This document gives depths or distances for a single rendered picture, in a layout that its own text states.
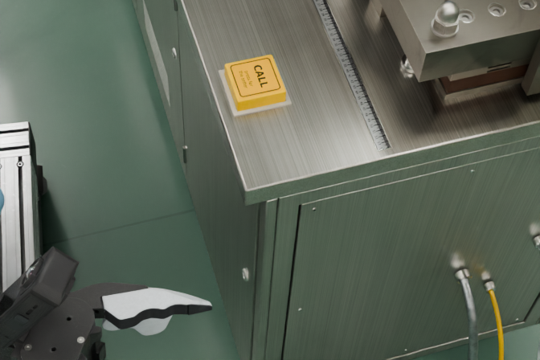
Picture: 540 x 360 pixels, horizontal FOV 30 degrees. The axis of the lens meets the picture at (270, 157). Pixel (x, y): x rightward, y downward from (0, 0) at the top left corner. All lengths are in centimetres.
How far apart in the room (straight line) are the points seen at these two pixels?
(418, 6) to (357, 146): 20
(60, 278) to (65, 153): 169
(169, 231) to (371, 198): 95
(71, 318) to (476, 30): 71
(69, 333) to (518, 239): 107
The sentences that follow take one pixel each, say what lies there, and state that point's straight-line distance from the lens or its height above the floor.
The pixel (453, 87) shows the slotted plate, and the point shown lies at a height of 92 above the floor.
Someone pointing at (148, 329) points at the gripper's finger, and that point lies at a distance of 91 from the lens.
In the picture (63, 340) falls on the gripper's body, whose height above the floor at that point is 125.
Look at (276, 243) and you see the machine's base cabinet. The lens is 146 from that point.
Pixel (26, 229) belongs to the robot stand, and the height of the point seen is 23.
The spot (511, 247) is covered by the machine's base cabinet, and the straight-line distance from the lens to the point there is 179.
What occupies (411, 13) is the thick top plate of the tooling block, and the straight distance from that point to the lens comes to 135.
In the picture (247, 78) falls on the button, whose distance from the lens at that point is 139.
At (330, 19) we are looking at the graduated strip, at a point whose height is 90.
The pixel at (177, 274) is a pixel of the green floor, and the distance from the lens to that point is 227.
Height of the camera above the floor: 201
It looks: 56 degrees down
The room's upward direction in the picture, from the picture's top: 4 degrees clockwise
